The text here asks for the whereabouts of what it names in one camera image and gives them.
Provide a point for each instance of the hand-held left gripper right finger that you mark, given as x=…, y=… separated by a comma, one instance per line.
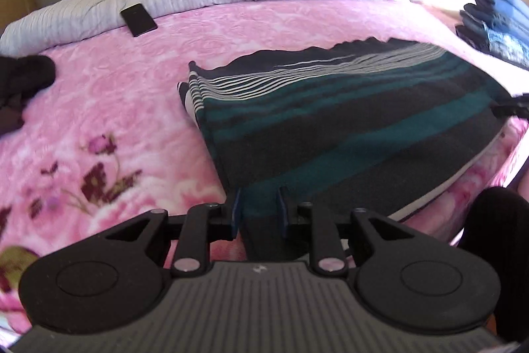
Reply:
x=282, y=212

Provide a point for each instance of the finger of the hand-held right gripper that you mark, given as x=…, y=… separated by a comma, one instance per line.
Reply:
x=512, y=107

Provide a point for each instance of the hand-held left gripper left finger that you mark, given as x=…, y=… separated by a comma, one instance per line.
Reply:
x=236, y=212

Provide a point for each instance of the navy striped shirt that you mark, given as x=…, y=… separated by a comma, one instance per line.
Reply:
x=330, y=121

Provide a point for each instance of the black garment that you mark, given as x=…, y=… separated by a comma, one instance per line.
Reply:
x=471, y=38
x=24, y=80

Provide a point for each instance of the light denim jeans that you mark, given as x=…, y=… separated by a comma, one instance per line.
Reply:
x=508, y=47

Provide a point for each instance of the black folded garment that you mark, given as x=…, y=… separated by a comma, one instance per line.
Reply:
x=471, y=38

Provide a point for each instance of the blue folded garment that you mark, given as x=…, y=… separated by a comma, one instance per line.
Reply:
x=479, y=18

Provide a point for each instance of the person's leg in black pants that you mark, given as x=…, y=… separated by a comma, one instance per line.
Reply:
x=500, y=237

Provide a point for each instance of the pink floral blanket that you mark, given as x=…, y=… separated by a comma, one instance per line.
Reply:
x=124, y=88

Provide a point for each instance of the black smartphone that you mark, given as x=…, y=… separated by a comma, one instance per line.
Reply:
x=138, y=20

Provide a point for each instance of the lilac striped quilt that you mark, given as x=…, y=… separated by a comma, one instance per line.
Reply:
x=82, y=14

